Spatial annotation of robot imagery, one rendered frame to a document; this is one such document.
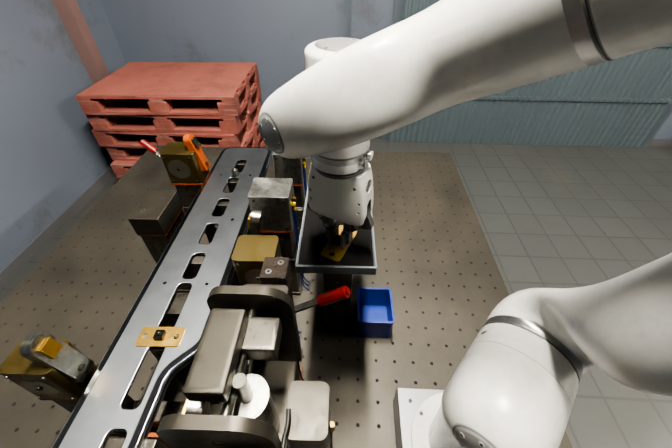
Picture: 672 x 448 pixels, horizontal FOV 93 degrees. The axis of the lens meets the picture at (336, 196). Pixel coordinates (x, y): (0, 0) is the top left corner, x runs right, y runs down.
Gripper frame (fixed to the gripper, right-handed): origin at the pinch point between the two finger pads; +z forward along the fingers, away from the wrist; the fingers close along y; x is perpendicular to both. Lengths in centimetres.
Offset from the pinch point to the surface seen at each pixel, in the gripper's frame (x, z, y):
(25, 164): -27, 69, 228
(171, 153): -19, 12, 68
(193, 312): 17.1, 18.3, 24.8
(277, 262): 5.0, 8.4, 11.0
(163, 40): -160, 29, 241
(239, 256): 5.9, 10.3, 20.1
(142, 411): 33.8, 18.4, 19.2
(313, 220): -3.1, 2.4, 7.2
